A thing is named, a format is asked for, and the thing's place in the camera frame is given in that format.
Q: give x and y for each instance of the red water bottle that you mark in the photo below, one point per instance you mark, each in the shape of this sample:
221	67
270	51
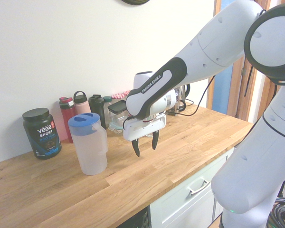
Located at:
66	118

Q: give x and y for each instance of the clear container with black lid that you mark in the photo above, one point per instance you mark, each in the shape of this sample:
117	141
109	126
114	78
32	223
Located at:
117	108

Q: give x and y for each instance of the black Vega protein tub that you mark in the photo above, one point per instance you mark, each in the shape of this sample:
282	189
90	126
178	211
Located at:
41	135

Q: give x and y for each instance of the pink water bottle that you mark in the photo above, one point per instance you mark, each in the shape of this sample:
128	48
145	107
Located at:
82	107

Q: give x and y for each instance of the black dishwasher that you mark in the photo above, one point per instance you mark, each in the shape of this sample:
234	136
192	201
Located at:
142	219

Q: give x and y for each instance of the black shaker bottle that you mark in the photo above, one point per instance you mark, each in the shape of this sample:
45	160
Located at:
97	107

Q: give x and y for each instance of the jar with dark green lid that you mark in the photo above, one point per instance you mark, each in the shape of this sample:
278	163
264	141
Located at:
107	99

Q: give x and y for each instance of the black wall clock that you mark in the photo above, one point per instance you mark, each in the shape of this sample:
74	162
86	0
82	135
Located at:
135	1

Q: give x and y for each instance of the white cabinet drawer front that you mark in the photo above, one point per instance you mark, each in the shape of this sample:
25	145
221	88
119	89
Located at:
180	209

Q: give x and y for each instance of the glass container with teal lid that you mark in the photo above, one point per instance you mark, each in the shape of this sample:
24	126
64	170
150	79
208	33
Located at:
115	128

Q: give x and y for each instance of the translucent pitcher with blue lid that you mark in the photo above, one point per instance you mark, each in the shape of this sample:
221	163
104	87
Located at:
90	152

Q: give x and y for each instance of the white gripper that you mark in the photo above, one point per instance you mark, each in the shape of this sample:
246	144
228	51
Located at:
142	128

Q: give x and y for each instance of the wooden door with glass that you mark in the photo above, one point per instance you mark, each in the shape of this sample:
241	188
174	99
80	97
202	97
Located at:
240	99

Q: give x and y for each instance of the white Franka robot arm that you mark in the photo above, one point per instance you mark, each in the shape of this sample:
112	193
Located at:
216	47

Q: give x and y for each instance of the chrome electric kettle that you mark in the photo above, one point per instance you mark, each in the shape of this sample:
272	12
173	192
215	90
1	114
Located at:
180	99

